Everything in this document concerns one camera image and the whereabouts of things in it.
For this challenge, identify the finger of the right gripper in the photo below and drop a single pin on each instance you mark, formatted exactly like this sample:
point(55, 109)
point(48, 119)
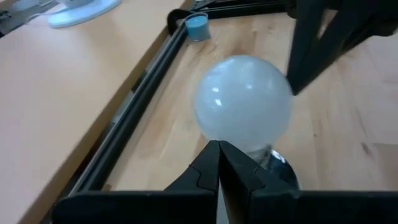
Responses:
point(306, 37)
point(345, 37)

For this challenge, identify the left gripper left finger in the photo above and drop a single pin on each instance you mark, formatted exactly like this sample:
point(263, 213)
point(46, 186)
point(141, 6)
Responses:
point(140, 208)

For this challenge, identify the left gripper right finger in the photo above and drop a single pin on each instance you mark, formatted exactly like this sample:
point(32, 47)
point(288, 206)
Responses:
point(311, 208)

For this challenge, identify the white frosted lightbulb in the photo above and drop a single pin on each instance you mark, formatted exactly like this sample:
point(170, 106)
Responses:
point(242, 99)

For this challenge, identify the small blue cup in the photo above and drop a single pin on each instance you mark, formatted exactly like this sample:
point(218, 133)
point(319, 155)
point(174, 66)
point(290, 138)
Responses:
point(197, 28)

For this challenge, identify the light wooden desk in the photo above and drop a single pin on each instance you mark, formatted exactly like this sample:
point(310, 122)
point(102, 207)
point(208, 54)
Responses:
point(62, 93)

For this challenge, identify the white black tower device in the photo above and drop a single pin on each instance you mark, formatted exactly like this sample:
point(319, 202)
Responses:
point(84, 11)

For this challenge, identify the black aluminium table frame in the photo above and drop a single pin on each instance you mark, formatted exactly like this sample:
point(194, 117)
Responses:
point(127, 118)

